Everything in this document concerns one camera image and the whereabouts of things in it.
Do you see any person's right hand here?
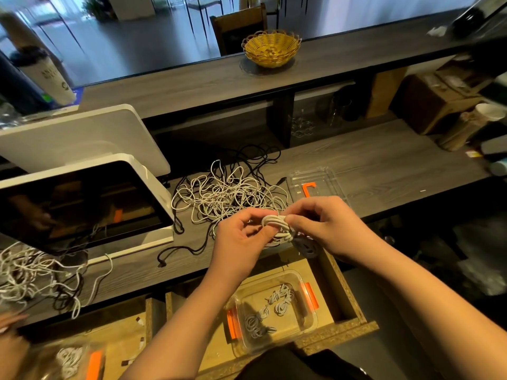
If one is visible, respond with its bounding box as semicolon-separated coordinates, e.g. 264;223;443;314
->
284;196;381;262

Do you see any person's left hand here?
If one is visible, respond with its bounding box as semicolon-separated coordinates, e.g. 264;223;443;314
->
210;206;280;290

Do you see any clear container drawer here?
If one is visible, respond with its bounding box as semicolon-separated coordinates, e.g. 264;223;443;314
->
20;338;105;380
224;270;320;358

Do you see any person's left forearm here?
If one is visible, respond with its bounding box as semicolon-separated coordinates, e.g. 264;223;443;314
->
119;277;242;380

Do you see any person's right forearm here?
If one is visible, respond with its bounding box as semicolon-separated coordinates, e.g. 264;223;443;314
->
360;237;507;380

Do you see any brown cardboard box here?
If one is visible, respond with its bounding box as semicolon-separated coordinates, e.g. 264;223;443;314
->
400;71;484;135

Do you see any pile of white containers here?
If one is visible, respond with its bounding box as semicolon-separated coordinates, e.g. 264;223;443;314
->
372;217;421;250

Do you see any wooden drawer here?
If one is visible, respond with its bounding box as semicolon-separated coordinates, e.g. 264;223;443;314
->
16;295;166;380
165;249;380;380

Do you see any flat cardboard sheet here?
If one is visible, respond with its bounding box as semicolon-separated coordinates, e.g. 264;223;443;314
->
366;67;409;119

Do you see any white touchscreen monitor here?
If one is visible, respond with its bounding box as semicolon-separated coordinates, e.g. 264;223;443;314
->
0;153;175;270

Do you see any grey wooden bar counter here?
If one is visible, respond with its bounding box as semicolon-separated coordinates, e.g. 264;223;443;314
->
0;7;507;119

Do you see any yellow woven basket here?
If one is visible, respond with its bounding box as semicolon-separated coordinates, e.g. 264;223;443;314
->
241;29;303;70

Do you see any white customer display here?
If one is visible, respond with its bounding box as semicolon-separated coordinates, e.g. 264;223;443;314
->
0;104;171;177

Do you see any brown wooden chair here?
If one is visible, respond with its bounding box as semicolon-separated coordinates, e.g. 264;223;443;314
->
210;4;269;56

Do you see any black device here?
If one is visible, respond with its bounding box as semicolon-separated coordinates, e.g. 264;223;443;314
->
452;0;507;40

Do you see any white paper coffee cup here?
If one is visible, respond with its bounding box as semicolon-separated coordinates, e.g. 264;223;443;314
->
10;45;78;108

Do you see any black thermos bottle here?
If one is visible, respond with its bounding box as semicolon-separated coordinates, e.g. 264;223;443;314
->
0;51;49;116

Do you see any green potted plant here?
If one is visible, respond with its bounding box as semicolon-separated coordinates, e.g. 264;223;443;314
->
83;0;116;21

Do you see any round wooden table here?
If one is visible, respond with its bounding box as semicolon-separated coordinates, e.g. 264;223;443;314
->
0;0;57;48

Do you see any clear lid orange handle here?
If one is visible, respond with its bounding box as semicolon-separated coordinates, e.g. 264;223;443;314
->
287;167;350;205

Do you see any black cable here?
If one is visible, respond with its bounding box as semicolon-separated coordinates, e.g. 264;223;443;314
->
157;237;212;268

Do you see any bundle of black cables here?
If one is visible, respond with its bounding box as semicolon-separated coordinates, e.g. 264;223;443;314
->
226;145;283;187

